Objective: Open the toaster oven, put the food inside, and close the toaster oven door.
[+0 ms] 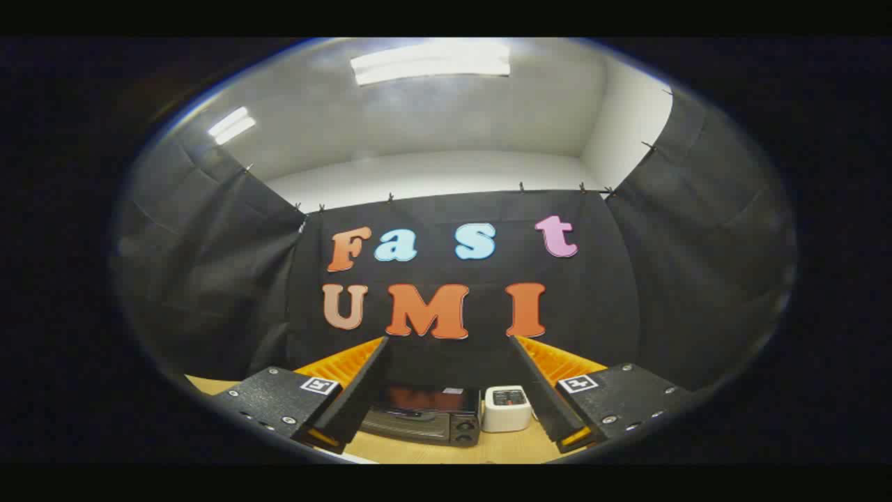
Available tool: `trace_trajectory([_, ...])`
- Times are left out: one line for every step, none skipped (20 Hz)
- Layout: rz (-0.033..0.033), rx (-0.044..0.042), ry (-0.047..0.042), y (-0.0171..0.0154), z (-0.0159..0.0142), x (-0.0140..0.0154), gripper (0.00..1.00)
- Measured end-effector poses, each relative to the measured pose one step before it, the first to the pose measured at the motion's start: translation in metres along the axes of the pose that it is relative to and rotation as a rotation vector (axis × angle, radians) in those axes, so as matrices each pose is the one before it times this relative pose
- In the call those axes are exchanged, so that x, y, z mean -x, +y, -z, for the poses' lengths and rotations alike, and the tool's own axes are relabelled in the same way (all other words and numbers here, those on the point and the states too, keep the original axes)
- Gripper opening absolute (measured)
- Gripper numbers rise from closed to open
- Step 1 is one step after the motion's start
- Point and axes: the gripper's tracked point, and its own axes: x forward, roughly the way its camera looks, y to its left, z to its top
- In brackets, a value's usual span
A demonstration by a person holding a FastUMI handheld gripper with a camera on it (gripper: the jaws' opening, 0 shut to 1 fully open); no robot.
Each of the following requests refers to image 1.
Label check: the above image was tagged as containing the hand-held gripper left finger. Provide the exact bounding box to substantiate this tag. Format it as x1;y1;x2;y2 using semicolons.
213;337;390;454

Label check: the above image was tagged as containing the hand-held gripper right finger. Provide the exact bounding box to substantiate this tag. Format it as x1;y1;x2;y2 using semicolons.
507;335;694;454

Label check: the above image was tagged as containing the black toaster oven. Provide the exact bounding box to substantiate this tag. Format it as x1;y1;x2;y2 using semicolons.
359;383;482;448

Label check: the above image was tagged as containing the white countertop appliance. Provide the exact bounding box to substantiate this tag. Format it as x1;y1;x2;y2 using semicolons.
482;386;534;433

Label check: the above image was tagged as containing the small ceiling light panel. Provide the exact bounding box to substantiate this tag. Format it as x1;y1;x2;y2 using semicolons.
208;107;256;146

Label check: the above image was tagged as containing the large ceiling light panel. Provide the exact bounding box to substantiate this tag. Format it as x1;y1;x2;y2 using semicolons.
350;40;512;86

